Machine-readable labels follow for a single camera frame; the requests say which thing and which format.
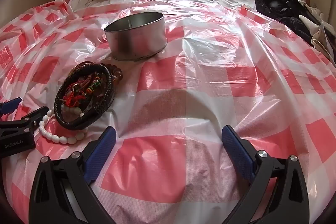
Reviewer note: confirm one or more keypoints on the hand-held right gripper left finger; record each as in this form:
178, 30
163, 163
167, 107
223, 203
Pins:
101, 150

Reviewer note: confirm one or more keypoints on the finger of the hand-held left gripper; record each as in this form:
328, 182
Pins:
29, 120
10, 105

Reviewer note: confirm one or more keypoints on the red white checked plastic sheet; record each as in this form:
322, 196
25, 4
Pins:
183, 69

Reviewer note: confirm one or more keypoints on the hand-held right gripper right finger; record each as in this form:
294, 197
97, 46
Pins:
236, 150

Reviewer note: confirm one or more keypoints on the white cloth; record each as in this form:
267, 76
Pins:
319, 32

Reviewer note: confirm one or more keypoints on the black jacket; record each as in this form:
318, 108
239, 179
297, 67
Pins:
278, 6

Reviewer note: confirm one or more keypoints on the round metal tin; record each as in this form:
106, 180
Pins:
136, 40

